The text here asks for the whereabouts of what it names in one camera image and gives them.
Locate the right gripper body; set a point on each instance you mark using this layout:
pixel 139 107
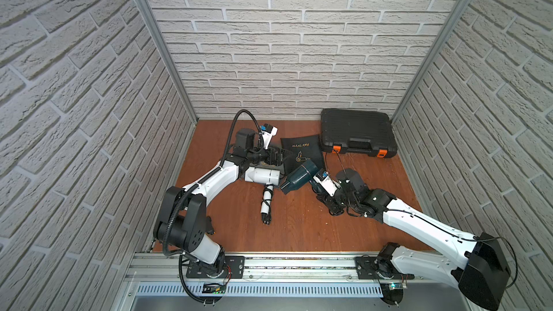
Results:
pixel 338 200

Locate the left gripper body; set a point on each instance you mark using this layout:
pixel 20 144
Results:
pixel 273 155

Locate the white hair dryer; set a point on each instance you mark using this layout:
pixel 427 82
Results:
pixel 270 179

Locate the black drawstring bag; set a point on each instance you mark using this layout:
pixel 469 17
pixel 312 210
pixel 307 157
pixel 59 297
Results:
pixel 299 150

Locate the dark green hair dryer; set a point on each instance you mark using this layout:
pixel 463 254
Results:
pixel 299 177

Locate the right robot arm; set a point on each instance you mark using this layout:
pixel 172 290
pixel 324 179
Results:
pixel 475 265

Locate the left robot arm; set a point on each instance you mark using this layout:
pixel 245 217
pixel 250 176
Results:
pixel 182 225

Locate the black plastic tool case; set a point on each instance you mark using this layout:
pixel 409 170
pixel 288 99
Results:
pixel 356 131

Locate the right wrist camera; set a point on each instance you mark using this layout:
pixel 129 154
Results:
pixel 323 179

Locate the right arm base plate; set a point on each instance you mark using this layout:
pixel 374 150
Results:
pixel 373 267

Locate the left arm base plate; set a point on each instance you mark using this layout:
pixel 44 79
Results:
pixel 232 266

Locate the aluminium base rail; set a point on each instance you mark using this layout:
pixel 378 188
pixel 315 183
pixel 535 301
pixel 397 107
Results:
pixel 330 274

